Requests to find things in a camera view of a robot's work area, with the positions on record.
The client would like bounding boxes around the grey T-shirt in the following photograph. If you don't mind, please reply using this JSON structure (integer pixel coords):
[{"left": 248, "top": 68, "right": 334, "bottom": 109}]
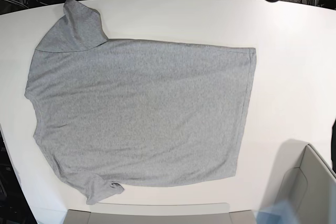
[{"left": 25, "top": 0, "right": 257, "bottom": 205}]

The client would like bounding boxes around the grey bin front edge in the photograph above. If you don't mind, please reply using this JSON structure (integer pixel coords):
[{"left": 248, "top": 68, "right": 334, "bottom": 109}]
[{"left": 64, "top": 203, "right": 257, "bottom": 223}]

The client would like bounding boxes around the blue translucent bag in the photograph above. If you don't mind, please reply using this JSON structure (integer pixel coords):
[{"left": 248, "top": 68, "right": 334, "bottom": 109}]
[{"left": 256, "top": 200, "right": 299, "bottom": 224}]

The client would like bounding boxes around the grey cardboard box right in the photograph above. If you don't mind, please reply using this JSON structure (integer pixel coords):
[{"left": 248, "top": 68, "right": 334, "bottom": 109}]
[{"left": 278, "top": 145, "right": 335, "bottom": 223}]

